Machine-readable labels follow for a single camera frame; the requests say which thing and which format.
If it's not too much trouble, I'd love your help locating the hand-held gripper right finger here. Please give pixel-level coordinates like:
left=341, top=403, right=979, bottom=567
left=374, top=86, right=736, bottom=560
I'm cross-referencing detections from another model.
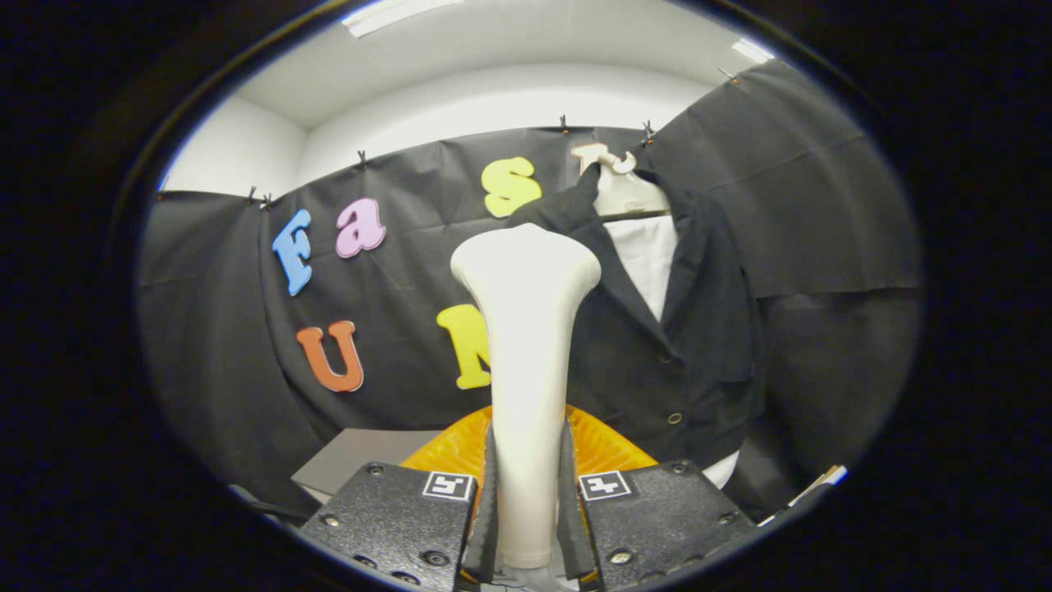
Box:
left=561, top=405, right=761, bottom=592

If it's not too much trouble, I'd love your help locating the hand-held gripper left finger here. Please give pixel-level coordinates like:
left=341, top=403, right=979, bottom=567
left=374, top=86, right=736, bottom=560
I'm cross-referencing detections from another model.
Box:
left=298, top=405, right=499, bottom=592

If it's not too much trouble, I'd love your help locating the black jacket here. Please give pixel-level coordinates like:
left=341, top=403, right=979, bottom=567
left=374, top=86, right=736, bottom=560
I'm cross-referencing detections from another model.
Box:
left=503, top=164, right=769, bottom=469

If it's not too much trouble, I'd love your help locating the grey cabinet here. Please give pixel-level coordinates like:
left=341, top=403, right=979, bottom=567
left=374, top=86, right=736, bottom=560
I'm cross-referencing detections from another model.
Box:
left=292, top=428, right=445, bottom=504

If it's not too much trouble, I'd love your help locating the small cardboard box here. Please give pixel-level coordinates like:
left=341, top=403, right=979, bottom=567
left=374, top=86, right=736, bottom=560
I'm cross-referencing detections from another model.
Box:
left=756, top=465, right=849, bottom=527

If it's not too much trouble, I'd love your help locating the black backdrop cloth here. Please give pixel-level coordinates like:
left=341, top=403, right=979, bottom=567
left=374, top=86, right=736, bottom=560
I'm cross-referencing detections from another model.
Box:
left=138, top=59, right=923, bottom=527

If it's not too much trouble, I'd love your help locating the white mannequin torso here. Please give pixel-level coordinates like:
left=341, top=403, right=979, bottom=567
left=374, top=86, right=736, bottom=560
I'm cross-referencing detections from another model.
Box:
left=592, top=152, right=741, bottom=490

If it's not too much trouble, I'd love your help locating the row of small backdrop clips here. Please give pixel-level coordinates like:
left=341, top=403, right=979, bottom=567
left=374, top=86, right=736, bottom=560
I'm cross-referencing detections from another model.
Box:
left=245, top=68, right=738, bottom=208

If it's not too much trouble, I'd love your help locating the ceiling light panel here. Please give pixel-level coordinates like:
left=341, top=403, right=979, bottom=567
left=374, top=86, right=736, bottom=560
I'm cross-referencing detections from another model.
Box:
left=341, top=0, right=463, bottom=39

